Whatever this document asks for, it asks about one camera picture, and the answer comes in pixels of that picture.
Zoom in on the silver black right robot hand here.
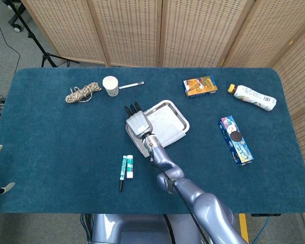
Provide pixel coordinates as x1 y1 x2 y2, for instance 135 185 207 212
124 101 154 139

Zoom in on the stainless steel tray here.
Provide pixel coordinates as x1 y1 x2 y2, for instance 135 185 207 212
125 100 191 158

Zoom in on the white plastic stick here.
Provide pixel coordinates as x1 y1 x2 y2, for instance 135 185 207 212
118 81 145 89

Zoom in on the green white glue stick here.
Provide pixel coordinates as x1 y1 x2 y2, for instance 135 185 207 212
126 155 134 179

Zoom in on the green white marker pen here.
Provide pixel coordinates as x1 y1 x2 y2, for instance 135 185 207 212
118 155 128 192

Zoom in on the white paper cup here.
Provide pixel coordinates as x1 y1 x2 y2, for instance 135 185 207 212
102 75 119 97

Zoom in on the blue table cloth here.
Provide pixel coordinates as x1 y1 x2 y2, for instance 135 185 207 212
0 67 305 215

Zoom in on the orange blue carton box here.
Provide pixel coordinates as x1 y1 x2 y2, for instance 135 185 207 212
183 75 218 99

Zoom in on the blue cookie box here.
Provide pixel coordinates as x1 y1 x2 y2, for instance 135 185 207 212
218 115 254 166

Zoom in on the silver robot torso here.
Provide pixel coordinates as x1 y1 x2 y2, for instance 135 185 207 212
91 213 202 244

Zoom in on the black tripod stand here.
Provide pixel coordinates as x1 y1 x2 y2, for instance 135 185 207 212
5 0 80 68

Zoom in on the woven wooden folding screen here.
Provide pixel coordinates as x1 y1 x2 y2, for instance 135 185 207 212
20 0 305 244

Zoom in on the white bottle with yellow cap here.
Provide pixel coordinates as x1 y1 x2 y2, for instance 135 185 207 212
227 84 277 112

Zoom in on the black caster wheel base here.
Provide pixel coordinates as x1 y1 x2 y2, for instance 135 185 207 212
7 14 23 33

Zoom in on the beige coiled rope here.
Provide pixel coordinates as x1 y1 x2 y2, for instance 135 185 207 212
65 81 102 104

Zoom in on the thin black floor cable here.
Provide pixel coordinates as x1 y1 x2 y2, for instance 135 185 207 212
0 0 21 74

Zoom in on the blue hanging cable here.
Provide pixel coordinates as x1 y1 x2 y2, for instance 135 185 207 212
251 216 272 244

